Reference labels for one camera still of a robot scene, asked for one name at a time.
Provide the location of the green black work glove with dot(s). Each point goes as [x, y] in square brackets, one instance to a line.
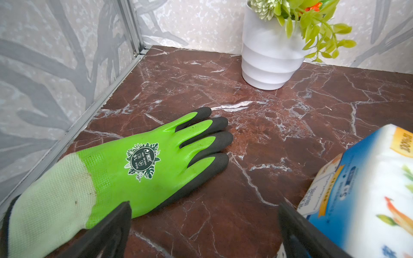
[149, 171]

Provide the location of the white ribbed flower pot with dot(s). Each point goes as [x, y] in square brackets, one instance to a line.
[269, 57]

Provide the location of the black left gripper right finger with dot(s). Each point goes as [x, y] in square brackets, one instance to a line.
[301, 239]

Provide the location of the artificial green flower plant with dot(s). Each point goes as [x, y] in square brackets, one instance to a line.
[313, 20]

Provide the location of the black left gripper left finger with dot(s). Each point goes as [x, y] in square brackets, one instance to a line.
[107, 239]

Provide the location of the blue floral tissue pack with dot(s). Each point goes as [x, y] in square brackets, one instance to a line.
[362, 200]

